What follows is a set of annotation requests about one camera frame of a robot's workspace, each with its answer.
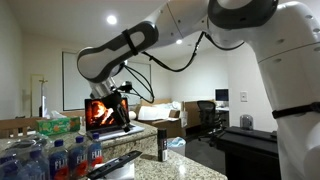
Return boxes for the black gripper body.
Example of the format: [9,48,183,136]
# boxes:
[105,92,128,118]

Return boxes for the black bottle with label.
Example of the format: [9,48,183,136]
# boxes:
[156,127,169,163]

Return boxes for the black remote control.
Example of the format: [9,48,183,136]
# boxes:
[85,150,143,180]

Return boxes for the Fiji water bottle blue cap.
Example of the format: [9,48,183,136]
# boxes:
[0,159,29,180]
[48,138,70,180]
[88,132,104,169]
[23,148,51,180]
[68,135,89,179]

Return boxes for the open laptop showing fire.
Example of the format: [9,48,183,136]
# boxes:
[83,96,146,142]

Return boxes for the narrow white window blind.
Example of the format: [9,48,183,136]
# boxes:
[121,59,153,105]

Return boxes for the wide white window blind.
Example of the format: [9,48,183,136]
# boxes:
[61,51,110,112]

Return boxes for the trash bin with bag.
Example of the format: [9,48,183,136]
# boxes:
[167,136,187,157]

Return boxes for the green tissue box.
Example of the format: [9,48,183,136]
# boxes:
[35,110,81,137]

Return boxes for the brown cardboard box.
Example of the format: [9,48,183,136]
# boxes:
[179,100,203,129]

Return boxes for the white door with hook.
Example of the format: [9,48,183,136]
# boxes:
[30,73,50,118]

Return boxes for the black office chair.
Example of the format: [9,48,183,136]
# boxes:
[195,99,224,134]

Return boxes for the large round ceiling light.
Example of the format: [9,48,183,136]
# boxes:
[105,13,119,26]

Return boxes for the desktop computer monitor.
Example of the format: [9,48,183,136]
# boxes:
[214,88,230,103]

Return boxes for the pack of water bottles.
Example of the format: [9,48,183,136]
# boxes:
[0,133,104,180]

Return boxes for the grey mug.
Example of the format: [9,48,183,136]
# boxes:
[239,113,255,131]

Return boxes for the black table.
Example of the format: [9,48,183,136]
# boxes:
[184,125,284,180]

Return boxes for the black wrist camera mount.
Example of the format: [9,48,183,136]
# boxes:
[113,80,135,94]

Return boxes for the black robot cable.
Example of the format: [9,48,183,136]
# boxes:
[114,31,246,105]

